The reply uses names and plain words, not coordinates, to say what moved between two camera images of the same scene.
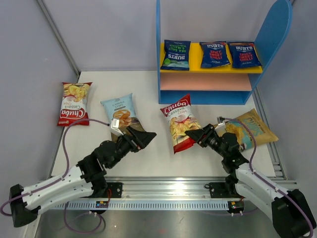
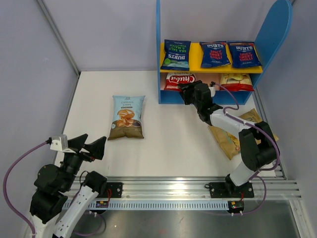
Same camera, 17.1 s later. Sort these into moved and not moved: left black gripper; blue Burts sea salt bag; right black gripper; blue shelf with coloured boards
Moved: right black gripper; left black gripper
Not moved: blue Burts sea salt bag; blue shelf with coloured boards
